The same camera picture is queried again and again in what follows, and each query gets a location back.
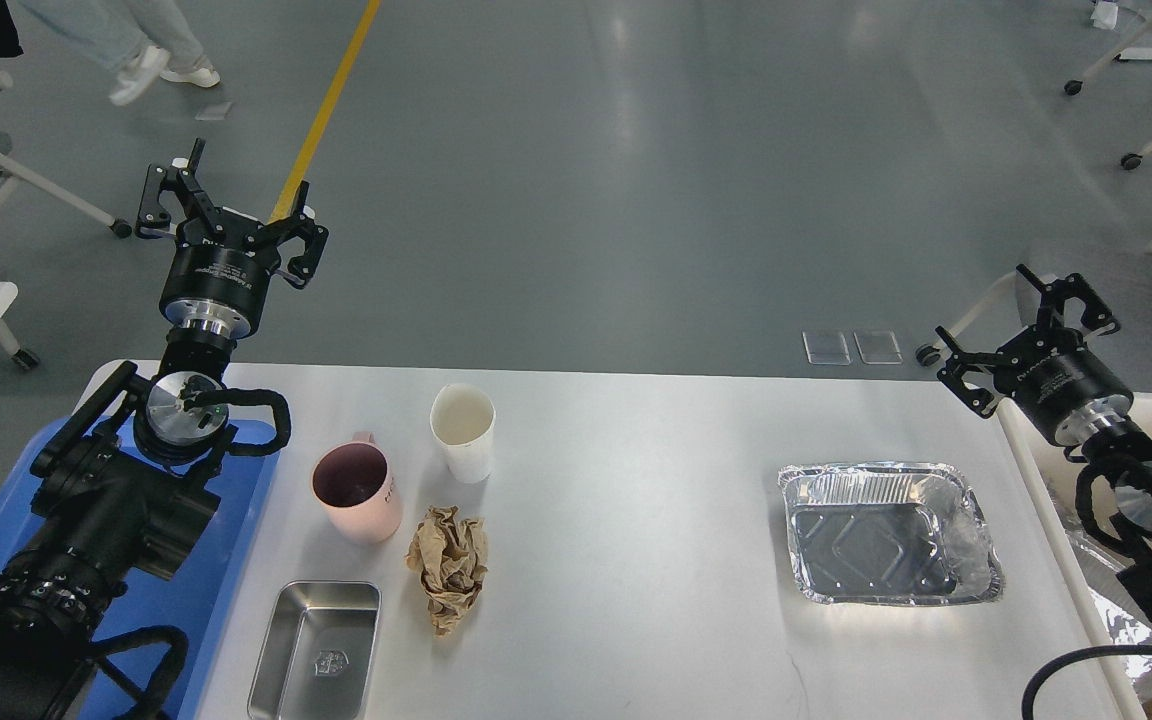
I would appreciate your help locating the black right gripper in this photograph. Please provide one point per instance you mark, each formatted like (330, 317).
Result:
(1048, 371)

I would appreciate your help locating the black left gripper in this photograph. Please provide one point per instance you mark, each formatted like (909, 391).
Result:
(213, 280)

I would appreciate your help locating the pink mug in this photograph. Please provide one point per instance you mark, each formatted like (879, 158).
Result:
(357, 489)

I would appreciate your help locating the stainless steel tray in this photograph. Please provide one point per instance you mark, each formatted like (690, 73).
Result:
(315, 660)

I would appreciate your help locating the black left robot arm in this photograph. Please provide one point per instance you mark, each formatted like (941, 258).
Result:
(123, 484)

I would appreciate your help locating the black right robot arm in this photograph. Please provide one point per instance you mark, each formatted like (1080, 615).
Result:
(1113, 491)

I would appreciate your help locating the person legs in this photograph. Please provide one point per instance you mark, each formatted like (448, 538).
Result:
(138, 41)

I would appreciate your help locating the aluminium foil tray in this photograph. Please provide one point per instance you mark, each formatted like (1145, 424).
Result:
(887, 533)

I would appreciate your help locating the white paper cup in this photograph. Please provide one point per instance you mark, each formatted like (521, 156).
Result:
(462, 421)

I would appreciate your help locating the crumpled brown paper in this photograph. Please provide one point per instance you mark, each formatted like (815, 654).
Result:
(448, 554)

